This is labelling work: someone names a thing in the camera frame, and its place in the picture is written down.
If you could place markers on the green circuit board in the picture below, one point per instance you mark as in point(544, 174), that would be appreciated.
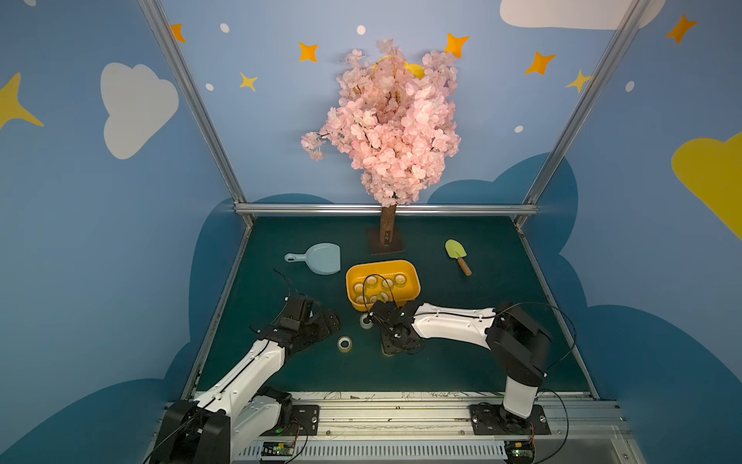
point(278, 450)
point(518, 452)

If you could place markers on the left green circuit board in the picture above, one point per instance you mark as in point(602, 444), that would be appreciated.
point(278, 450)

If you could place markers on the right green circuit board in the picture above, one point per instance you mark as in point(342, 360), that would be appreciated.
point(518, 452)

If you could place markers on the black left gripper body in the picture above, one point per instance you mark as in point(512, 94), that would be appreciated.
point(316, 324)

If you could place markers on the pink blossom artificial tree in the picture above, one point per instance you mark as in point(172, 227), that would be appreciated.
point(396, 125)

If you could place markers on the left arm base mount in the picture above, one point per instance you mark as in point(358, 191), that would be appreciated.
point(292, 417)

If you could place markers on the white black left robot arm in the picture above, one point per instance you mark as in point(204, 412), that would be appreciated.
point(213, 427)

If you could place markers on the green trowel wooden handle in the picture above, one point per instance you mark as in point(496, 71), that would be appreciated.
point(456, 251)

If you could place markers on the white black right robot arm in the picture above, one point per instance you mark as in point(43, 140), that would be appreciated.
point(519, 343)

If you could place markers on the dark metal tree base plate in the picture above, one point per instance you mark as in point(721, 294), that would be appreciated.
point(377, 246)

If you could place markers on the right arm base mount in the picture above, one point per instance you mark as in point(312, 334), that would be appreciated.
point(493, 419)

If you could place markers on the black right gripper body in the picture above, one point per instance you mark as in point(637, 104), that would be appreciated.
point(395, 337)

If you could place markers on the light blue plastic dustpan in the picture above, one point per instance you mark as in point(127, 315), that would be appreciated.
point(323, 259)

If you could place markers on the yellow plastic storage box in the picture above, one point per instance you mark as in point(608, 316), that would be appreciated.
point(386, 269)

